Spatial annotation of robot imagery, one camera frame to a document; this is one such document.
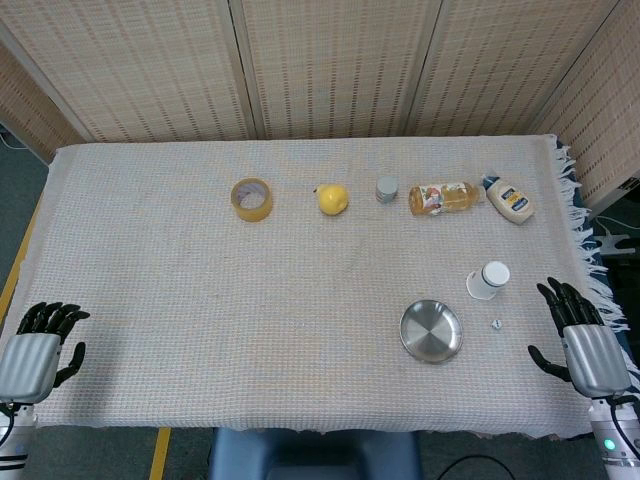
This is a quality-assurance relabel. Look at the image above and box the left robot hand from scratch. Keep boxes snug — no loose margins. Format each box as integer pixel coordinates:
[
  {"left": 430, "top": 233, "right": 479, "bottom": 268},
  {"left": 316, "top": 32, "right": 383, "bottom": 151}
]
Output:
[{"left": 0, "top": 301, "right": 91, "bottom": 404}]

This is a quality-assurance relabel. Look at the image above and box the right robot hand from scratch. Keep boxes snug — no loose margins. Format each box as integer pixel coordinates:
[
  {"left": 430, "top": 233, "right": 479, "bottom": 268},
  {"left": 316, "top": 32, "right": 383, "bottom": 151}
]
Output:
[{"left": 528, "top": 277, "right": 632, "bottom": 400}]

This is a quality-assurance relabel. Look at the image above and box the white paper cup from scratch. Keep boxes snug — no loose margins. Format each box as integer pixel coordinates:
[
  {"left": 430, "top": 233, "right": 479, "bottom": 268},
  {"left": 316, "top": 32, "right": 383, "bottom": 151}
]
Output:
[{"left": 465, "top": 260, "right": 512, "bottom": 301}]

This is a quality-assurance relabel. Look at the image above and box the round steel plate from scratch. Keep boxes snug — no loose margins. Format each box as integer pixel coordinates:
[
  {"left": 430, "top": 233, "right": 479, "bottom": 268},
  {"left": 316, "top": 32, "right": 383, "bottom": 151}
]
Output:
[{"left": 398, "top": 298, "right": 465, "bottom": 365}]

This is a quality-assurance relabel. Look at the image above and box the blue cloth under tablecloth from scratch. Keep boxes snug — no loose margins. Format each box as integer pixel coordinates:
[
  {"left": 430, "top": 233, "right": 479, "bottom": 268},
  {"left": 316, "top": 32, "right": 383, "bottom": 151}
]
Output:
[{"left": 554, "top": 144, "right": 640, "bottom": 361}]

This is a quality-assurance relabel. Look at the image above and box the cream mayonnaise squeeze bottle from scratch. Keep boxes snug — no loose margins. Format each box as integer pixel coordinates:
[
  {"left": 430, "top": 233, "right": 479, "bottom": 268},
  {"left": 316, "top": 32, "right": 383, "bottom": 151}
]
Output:
[{"left": 480, "top": 172, "right": 536, "bottom": 226}]

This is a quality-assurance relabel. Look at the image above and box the white waffle tablecloth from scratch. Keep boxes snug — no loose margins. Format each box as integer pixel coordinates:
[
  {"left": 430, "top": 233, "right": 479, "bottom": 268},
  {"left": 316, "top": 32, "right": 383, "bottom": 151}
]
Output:
[{"left": 0, "top": 132, "right": 632, "bottom": 442}]

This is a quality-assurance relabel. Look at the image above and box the yellow juice bottle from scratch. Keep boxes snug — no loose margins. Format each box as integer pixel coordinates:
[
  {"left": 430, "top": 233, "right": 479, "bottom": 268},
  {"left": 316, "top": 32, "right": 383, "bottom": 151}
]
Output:
[{"left": 408, "top": 181, "right": 487, "bottom": 218}]

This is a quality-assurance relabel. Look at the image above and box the woven bamboo screen panel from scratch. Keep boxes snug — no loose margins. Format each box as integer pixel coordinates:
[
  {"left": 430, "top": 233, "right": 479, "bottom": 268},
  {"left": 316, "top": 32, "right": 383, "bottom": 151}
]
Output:
[
  {"left": 229, "top": 0, "right": 444, "bottom": 141},
  {"left": 0, "top": 42, "right": 86, "bottom": 166},
  {"left": 0, "top": 0, "right": 261, "bottom": 146},
  {"left": 532, "top": 0, "right": 640, "bottom": 211},
  {"left": 404, "top": 0, "right": 621, "bottom": 139}
]

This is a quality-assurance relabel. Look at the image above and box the small grey lidded jar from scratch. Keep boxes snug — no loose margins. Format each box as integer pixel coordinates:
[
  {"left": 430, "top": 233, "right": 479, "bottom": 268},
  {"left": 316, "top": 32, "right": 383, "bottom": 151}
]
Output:
[{"left": 375, "top": 175, "right": 400, "bottom": 205}]

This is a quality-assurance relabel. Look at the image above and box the yellow clear tape roll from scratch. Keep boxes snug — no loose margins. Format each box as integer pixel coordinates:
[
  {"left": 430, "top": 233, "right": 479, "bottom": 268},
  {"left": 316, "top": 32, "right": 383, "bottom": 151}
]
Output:
[{"left": 229, "top": 176, "right": 275, "bottom": 222}]

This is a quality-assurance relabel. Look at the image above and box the yellow plastic fruit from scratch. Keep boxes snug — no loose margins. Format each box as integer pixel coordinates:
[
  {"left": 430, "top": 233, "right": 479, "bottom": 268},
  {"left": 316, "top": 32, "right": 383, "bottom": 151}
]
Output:
[{"left": 313, "top": 182, "right": 351, "bottom": 217}]

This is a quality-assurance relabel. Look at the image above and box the white charger with cable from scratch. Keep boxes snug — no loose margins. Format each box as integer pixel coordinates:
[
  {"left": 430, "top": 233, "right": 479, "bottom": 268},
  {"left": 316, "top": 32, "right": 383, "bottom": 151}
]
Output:
[{"left": 594, "top": 217, "right": 639, "bottom": 256}]

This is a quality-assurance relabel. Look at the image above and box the black floor cable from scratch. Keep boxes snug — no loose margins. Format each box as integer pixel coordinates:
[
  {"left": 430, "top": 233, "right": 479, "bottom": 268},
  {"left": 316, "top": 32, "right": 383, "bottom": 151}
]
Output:
[{"left": 438, "top": 449, "right": 531, "bottom": 480}]

